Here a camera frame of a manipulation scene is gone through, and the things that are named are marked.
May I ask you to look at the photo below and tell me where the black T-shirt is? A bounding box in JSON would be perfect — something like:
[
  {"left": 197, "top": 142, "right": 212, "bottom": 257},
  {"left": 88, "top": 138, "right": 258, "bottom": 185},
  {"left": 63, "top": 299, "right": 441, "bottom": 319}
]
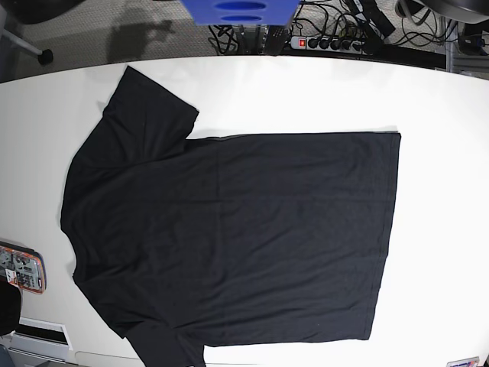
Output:
[{"left": 60, "top": 67, "right": 401, "bottom": 366}]

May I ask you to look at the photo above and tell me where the black power adapter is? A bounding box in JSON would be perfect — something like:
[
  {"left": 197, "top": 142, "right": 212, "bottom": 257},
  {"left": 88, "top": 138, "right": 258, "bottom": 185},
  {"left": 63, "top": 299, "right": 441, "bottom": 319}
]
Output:
[{"left": 262, "top": 25, "right": 289, "bottom": 56}]

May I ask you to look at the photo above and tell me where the white power strip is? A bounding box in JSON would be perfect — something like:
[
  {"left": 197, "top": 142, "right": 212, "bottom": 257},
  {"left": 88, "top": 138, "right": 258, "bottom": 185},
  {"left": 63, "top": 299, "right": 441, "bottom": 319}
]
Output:
[{"left": 289, "top": 36, "right": 364, "bottom": 55}]

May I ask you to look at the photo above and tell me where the blue plastic bin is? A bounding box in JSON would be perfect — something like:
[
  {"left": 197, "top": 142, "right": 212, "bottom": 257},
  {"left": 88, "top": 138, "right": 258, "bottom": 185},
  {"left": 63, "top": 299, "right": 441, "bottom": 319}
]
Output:
[{"left": 181, "top": 0, "right": 300, "bottom": 25}]

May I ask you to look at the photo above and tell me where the office chair base leg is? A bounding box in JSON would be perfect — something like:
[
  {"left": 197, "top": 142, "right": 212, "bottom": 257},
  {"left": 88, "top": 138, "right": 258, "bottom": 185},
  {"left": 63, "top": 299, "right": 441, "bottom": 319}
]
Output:
[{"left": 1, "top": 29, "right": 53, "bottom": 66}]

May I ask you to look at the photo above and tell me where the orange clear electronics case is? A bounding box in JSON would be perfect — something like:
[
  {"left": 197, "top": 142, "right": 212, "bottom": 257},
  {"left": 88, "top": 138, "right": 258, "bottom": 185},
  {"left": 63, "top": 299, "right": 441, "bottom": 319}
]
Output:
[{"left": 1, "top": 241, "right": 47, "bottom": 294}]

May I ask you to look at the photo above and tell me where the white flat box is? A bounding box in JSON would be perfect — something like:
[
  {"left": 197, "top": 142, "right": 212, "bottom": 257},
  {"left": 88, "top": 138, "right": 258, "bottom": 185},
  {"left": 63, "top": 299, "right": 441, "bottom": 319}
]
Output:
[{"left": 8, "top": 317, "right": 73, "bottom": 362}]

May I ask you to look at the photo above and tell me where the black chair seat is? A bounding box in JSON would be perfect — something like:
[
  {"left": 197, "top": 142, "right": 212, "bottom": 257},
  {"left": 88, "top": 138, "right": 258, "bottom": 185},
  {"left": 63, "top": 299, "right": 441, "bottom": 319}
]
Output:
[{"left": 0, "top": 281, "right": 21, "bottom": 336}]

